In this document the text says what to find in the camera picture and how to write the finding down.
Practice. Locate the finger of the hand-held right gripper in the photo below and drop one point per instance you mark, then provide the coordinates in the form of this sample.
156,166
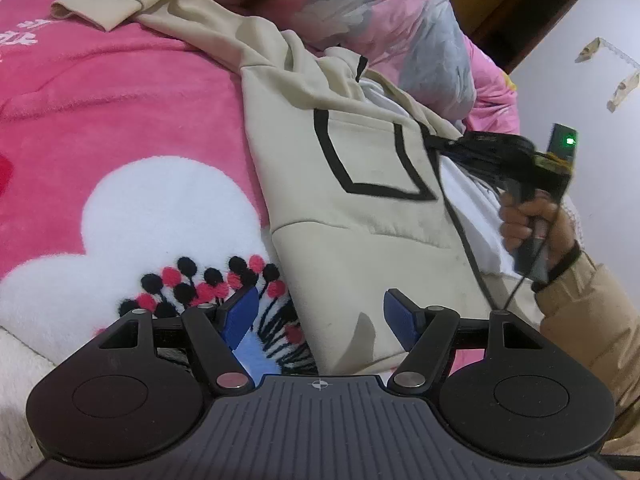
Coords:
450,149

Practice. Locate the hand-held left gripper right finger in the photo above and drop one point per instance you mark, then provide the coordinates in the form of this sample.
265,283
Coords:
400,317

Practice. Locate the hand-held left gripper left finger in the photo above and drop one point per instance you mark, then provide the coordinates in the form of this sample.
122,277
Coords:
240,315

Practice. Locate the beige jacket with black trim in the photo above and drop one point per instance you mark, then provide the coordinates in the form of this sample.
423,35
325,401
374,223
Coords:
375,220

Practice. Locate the person's right forearm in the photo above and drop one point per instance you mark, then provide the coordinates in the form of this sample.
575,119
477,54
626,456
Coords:
590,320

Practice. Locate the person's right hand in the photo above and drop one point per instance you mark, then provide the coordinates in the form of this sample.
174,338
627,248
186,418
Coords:
515,225

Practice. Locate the brown wooden door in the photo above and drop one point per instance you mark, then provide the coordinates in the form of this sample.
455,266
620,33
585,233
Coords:
530,20

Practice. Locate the pink grey floral quilt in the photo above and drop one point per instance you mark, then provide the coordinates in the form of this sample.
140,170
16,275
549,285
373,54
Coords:
350,5

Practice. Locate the pink floral fleece blanket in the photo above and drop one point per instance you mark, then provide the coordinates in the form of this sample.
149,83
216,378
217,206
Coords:
125,110

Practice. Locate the beige wall ornament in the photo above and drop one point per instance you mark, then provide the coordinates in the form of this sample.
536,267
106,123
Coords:
589,51
622,92

